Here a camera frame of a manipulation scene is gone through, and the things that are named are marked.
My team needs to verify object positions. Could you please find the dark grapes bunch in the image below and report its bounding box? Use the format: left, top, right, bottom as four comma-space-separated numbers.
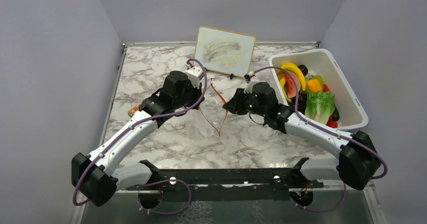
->
289, 92, 307, 114

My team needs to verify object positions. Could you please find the red tomato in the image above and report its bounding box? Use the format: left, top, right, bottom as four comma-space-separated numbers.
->
326, 115, 338, 128

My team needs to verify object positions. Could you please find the yellow bell pepper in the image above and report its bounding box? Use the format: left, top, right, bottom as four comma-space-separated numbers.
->
306, 79, 323, 93

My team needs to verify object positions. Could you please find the clear zip top bag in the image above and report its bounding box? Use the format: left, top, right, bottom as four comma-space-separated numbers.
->
195, 79, 228, 137

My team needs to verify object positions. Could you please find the green lettuce head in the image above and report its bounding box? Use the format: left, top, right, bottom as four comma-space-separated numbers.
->
304, 91, 335, 125

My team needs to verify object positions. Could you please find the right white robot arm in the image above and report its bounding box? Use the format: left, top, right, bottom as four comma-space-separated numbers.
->
223, 82, 380, 190

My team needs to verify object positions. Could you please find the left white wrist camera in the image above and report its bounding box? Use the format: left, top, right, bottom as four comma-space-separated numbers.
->
185, 66, 204, 82

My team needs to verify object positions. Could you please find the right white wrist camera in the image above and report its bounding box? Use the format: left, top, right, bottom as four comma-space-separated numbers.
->
244, 71, 261, 94

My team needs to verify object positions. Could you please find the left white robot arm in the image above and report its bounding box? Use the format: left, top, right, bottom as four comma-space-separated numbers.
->
72, 66, 208, 206

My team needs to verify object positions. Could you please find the watermelon slice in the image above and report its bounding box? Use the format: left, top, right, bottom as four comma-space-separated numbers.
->
284, 72, 301, 98

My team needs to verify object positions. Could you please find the red chili pepper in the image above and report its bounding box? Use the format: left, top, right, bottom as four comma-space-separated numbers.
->
323, 84, 330, 92

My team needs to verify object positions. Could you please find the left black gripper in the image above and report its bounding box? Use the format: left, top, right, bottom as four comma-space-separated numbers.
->
174, 79, 205, 110

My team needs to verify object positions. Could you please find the dark eggplant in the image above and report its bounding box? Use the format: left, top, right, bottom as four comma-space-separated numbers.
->
331, 107, 340, 121

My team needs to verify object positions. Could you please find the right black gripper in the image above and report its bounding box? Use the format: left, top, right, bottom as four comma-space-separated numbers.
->
223, 87, 267, 117

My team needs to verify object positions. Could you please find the orange snack packet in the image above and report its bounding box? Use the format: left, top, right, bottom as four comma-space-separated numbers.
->
127, 103, 141, 117

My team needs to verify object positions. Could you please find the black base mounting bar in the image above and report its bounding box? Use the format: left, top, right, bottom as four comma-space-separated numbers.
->
126, 160, 324, 202

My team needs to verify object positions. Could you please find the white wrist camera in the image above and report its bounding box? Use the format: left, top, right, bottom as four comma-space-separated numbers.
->
244, 71, 261, 94
185, 66, 204, 82

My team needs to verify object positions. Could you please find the white plastic bin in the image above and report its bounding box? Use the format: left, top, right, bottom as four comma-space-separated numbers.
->
268, 49, 369, 131

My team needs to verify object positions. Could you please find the small whiteboard with wood frame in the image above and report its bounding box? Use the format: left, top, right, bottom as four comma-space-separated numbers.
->
194, 26, 257, 78

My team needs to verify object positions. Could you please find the yellow banana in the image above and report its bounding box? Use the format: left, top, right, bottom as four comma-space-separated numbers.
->
275, 62, 306, 102

